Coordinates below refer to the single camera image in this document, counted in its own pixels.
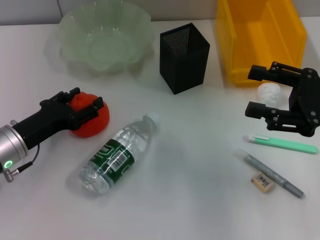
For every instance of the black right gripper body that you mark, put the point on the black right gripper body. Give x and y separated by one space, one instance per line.
308 105

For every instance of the grey marker pen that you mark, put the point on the grey marker pen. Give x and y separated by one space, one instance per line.
270 172

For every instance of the orange fruit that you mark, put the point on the orange fruit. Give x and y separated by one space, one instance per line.
98 123

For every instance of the black mesh pen holder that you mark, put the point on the black mesh pen holder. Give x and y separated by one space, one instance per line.
183 70

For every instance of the white paper ball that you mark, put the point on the white paper ball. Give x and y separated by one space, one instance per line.
268 93

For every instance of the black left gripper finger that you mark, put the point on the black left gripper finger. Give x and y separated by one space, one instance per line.
87 112
71 93

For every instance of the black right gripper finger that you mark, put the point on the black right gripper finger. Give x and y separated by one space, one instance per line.
280 73
277 120

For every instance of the green pen with white cap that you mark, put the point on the green pen with white cap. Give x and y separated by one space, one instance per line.
285 143

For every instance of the yellow plastic bin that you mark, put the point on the yellow plastic bin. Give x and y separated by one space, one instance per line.
270 37

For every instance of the clear green-label water bottle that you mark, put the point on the clear green-label water bottle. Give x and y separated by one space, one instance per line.
117 155

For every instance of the beige eraser with barcode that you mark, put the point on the beige eraser with barcode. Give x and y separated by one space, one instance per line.
261 183

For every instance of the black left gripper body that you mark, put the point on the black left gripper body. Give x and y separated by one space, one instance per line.
45 122

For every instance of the pale green glass fruit plate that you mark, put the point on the pale green glass fruit plate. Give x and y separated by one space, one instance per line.
105 45

